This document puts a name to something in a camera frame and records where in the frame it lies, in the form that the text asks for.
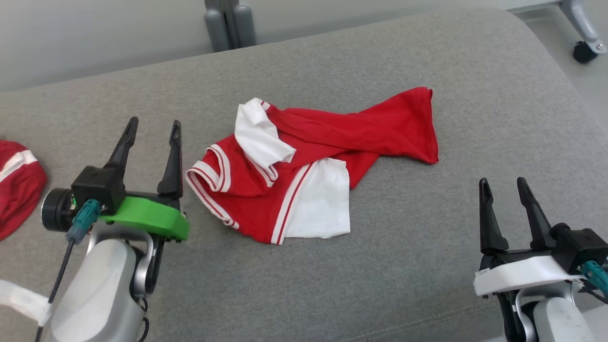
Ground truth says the red shorts white stripe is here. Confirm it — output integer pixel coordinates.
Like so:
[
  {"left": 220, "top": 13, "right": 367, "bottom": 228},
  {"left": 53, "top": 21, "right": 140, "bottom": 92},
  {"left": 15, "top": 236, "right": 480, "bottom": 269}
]
[{"left": 0, "top": 140, "right": 48, "bottom": 241}]

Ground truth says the black cable teal plug left arm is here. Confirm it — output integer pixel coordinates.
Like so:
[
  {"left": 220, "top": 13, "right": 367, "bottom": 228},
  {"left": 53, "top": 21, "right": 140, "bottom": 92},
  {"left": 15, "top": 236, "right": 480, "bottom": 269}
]
[{"left": 34, "top": 199, "right": 102, "bottom": 342}]

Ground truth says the grey fabric sofa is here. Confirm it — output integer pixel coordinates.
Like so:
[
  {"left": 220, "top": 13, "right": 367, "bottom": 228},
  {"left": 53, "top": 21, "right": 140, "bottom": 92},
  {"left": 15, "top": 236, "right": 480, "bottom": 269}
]
[{"left": 0, "top": 7, "right": 608, "bottom": 342}]

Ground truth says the grey metal frame post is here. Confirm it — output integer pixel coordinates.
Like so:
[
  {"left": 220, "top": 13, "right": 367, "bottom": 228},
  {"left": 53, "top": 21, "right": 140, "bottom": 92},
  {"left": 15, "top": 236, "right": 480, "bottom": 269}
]
[{"left": 204, "top": 0, "right": 257, "bottom": 53}]

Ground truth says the white strap on cable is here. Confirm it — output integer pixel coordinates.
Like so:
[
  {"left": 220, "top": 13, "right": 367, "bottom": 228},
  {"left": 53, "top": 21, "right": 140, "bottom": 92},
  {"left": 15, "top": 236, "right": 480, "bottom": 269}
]
[{"left": 0, "top": 279, "right": 54, "bottom": 327}]

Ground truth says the black cable teal plug arm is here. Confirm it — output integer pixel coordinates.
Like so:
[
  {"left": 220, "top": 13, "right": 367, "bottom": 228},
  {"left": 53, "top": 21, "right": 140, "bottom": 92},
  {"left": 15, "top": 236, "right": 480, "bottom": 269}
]
[
  {"left": 34, "top": 199, "right": 102, "bottom": 342},
  {"left": 578, "top": 260, "right": 608, "bottom": 304}
]

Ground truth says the red white jersey shirt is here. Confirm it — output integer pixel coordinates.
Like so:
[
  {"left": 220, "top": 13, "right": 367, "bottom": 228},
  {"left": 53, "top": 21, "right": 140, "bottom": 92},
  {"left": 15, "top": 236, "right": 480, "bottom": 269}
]
[{"left": 185, "top": 86, "right": 440, "bottom": 246}]

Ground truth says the grey stand leg with caster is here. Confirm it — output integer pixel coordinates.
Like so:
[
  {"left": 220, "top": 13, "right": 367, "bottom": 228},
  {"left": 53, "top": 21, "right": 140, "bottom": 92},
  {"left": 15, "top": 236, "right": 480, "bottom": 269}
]
[{"left": 560, "top": 0, "right": 608, "bottom": 64}]

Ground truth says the black cable teal plug right arm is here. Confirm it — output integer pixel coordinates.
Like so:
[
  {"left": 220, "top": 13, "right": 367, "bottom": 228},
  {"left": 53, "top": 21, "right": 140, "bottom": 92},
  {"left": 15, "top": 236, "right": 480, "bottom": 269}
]
[{"left": 578, "top": 260, "right": 608, "bottom": 304}]

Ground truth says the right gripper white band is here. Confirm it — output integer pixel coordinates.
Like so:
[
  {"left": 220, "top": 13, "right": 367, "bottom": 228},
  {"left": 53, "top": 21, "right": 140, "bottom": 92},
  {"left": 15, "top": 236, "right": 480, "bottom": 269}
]
[{"left": 473, "top": 177, "right": 586, "bottom": 342}]

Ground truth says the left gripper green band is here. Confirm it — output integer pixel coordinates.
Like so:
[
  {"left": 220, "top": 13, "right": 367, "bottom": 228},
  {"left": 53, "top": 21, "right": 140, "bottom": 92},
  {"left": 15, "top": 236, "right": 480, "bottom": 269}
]
[{"left": 100, "top": 116, "right": 190, "bottom": 294}]

